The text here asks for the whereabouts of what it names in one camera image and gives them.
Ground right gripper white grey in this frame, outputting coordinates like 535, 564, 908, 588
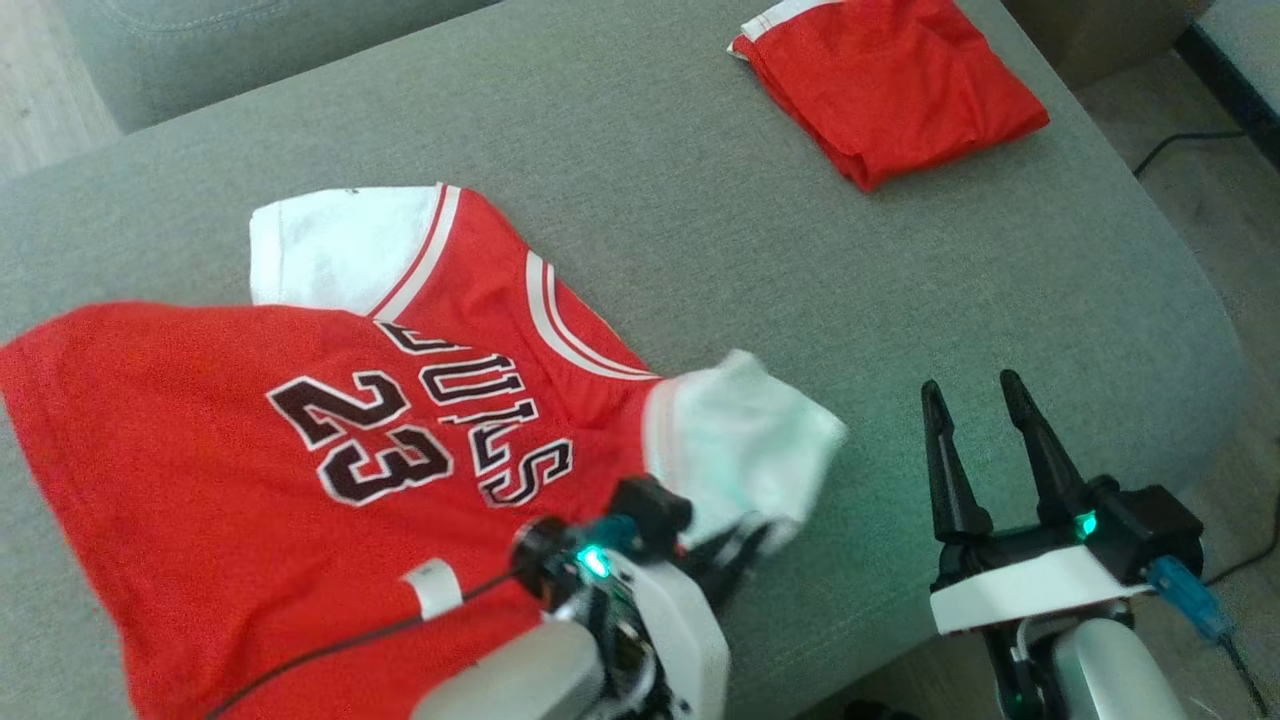
919, 369, 1153, 720

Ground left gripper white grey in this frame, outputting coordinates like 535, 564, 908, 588
555, 518, 773, 720

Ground red shorts with white stripe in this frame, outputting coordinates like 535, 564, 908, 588
727, 0, 1052, 194

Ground red white basketball jersey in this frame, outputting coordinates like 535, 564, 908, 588
0, 183, 850, 720

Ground large grey sofa seat cushion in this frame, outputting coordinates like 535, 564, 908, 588
0, 0, 1246, 720

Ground black edged light platform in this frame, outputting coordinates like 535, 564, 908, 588
1174, 0, 1280, 173

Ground small grey sofa cushion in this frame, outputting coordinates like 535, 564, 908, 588
53, 0, 503, 136

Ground black cable with blue plug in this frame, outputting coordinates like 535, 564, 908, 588
1146, 554, 1273, 720

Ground black floor cable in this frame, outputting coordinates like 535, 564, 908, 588
1132, 128, 1249, 178

